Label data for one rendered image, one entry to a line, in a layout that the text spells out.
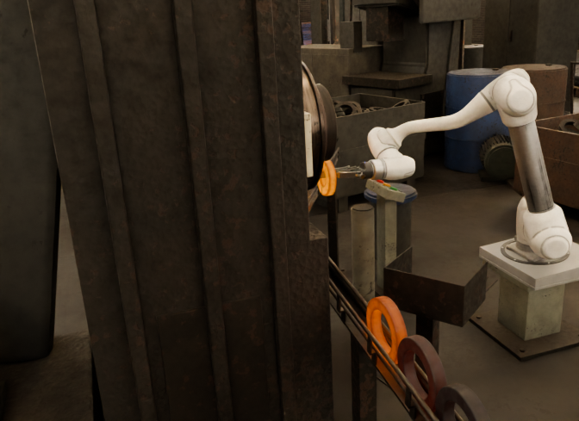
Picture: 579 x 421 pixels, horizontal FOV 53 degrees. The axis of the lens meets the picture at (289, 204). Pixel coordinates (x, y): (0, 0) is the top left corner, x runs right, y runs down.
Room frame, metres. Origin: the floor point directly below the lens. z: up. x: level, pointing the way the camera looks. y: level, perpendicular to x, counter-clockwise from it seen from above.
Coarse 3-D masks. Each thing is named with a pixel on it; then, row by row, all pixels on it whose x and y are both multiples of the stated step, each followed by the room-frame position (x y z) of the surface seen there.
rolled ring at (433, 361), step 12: (420, 336) 1.24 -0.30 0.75; (408, 348) 1.24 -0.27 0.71; (420, 348) 1.19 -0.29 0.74; (432, 348) 1.19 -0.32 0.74; (408, 360) 1.27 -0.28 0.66; (432, 360) 1.16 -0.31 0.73; (408, 372) 1.26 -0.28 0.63; (432, 372) 1.14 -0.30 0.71; (444, 372) 1.15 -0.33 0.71; (432, 384) 1.14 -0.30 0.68; (444, 384) 1.13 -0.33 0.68; (420, 396) 1.20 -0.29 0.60; (432, 396) 1.14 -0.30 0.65; (432, 408) 1.14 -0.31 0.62
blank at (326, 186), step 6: (324, 162) 2.37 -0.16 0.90; (330, 162) 2.37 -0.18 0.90; (324, 168) 2.37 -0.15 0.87; (330, 168) 2.34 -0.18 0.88; (330, 174) 2.32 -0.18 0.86; (324, 180) 2.42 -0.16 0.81; (330, 180) 2.32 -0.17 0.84; (336, 180) 2.32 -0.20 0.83; (318, 186) 2.43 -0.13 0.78; (324, 186) 2.37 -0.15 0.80; (330, 186) 2.32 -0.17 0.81; (324, 192) 2.37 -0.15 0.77; (330, 192) 2.33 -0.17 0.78
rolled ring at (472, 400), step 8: (456, 384) 1.08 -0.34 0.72; (440, 392) 1.10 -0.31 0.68; (448, 392) 1.07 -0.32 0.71; (456, 392) 1.05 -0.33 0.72; (464, 392) 1.04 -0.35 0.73; (472, 392) 1.04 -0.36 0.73; (440, 400) 1.10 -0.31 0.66; (448, 400) 1.07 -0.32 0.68; (456, 400) 1.05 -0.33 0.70; (464, 400) 1.02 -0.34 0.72; (472, 400) 1.02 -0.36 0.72; (480, 400) 1.02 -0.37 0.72; (440, 408) 1.10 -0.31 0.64; (448, 408) 1.10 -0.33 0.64; (464, 408) 1.02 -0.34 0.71; (472, 408) 1.00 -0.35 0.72; (480, 408) 1.00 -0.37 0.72; (440, 416) 1.10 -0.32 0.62; (448, 416) 1.10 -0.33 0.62; (472, 416) 0.99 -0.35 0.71; (480, 416) 0.99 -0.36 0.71; (488, 416) 0.99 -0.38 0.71
